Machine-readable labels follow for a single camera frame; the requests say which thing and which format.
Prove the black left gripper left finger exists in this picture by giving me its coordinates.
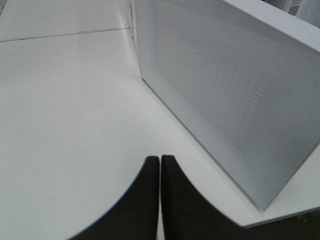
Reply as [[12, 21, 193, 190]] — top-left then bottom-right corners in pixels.
[[71, 156, 160, 240]]

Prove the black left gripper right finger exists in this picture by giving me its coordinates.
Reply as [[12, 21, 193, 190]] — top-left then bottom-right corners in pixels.
[[161, 155, 250, 240]]

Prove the white microwave oven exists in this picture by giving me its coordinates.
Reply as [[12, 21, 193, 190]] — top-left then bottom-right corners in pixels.
[[128, 0, 320, 211]]

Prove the white microwave door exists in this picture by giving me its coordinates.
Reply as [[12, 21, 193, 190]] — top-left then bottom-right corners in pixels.
[[134, 0, 320, 211]]

